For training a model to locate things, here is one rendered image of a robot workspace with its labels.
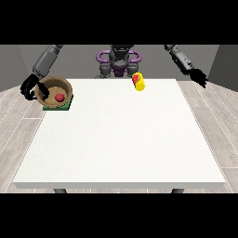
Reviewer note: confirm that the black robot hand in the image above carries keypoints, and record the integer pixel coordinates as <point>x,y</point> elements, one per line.
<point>27,87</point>
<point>198,76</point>

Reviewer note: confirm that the brown wooden bowl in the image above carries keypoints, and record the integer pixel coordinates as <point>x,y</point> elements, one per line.
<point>55,91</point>

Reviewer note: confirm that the small red ball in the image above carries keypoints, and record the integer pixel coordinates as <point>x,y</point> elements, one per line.
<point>59,97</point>

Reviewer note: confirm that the green square pad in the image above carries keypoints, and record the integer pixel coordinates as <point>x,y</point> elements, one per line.
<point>66,106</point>

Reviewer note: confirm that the yellow cup with melon print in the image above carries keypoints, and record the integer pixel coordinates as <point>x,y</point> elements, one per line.
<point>138,81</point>

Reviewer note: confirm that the grey robot trunk purple rings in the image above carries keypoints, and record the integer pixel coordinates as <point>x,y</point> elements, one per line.
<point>118,62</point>

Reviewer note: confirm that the dark table leg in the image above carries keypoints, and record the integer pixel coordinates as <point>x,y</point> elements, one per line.
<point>60,190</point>
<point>177,190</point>

